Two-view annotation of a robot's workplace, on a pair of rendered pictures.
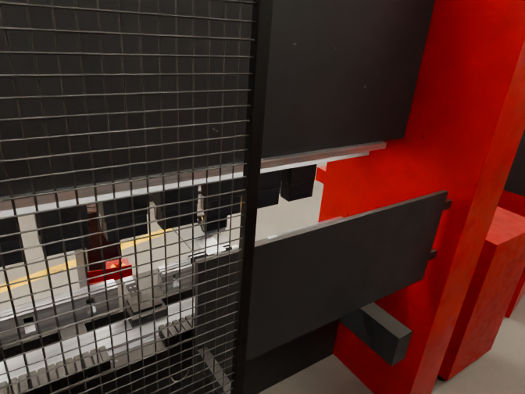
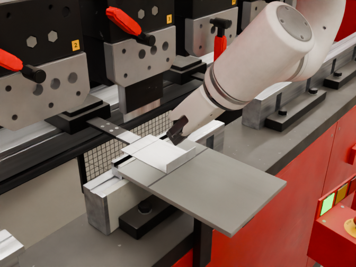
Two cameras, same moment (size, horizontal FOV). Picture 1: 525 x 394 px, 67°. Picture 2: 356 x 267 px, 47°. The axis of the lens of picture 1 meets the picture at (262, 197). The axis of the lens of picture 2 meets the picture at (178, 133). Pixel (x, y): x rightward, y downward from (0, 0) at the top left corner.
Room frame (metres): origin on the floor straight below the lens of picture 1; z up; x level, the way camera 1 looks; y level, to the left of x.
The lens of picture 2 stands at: (2.20, 0.09, 1.45)
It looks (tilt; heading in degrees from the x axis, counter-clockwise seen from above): 30 degrees down; 167
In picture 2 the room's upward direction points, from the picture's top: straight up
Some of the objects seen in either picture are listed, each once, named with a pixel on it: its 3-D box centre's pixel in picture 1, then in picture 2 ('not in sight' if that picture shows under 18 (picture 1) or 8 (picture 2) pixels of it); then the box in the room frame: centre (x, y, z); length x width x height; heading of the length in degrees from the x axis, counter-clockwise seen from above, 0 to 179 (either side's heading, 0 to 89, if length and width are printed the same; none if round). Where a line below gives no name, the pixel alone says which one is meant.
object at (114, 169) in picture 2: (210, 252); (151, 150); (1.46, 0.21, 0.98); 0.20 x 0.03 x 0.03; 126
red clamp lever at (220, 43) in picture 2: not in sight; (217, 42); (1.44, 0.35, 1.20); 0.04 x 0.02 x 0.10; 36
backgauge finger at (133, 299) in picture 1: (137, 295); (199, 73); (1.12, 0.41, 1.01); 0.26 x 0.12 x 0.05; 36
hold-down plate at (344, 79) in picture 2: not in sight; (347, 72); (0.93, 1.04, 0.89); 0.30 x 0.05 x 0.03; 126
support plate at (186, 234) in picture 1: (199, 234); (200, 177); (1.60, 0.28, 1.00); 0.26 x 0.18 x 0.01; 36
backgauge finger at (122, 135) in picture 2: not in sight; (96, 119); (1.34, 0.10, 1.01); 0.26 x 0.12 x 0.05; 36
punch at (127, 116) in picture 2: (215, 223); (141, 91); (1.47, 0.19, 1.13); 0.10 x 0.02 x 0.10; 126
